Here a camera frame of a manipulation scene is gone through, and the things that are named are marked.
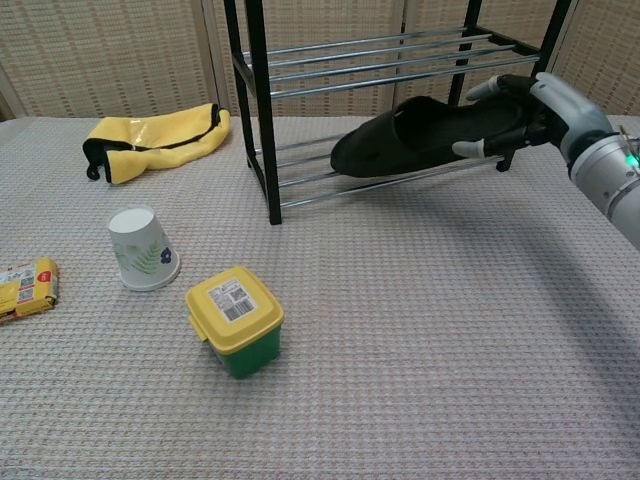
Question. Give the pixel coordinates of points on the green box with yellow lid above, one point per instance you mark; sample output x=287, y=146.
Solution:
x=235, y=320

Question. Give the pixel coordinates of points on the white floral paper cup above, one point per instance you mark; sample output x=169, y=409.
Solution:
x=142, y=252

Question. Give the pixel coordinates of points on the woven tablecloth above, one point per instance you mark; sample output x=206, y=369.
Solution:
x=350, y=375

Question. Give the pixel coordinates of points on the beige folding screen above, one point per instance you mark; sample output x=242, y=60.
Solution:
x=100, y=55

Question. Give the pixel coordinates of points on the yellow black fabric pouch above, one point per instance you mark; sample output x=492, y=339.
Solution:
x=165, y=137

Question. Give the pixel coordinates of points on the yellow snack packet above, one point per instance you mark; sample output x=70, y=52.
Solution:
x=27, y=290

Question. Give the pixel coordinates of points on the black metal shoe rack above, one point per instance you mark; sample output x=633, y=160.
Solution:
x=260, y=100

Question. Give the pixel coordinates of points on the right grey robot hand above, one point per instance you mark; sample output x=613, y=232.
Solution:
x=565, y=112

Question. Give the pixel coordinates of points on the black rubber slipper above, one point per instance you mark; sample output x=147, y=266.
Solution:
x=425, y=140

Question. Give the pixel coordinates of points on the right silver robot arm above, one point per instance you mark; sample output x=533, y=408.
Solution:
x=607, y=172

